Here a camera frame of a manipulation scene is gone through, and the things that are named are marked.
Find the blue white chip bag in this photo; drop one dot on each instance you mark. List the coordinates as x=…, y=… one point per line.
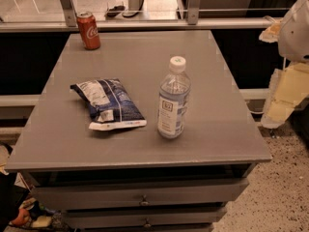
x=110, y=106

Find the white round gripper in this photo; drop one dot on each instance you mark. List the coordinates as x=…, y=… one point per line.
x=295, y=33

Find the metal window railing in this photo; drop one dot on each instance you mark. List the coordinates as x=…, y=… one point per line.
x=121, y=15

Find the red coke can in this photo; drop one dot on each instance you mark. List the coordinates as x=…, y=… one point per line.
x=87, y=26

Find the blue plastic water bottle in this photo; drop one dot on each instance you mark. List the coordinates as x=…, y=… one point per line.
x=174, y=93

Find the top grey drawer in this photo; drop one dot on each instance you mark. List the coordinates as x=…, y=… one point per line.
x=140, y=194

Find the grey drawer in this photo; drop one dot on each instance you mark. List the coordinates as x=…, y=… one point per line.
x=144, y=217
x=140, y=194

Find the grey drawer cabinet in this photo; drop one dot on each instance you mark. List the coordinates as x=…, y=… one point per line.
x=127, y=177

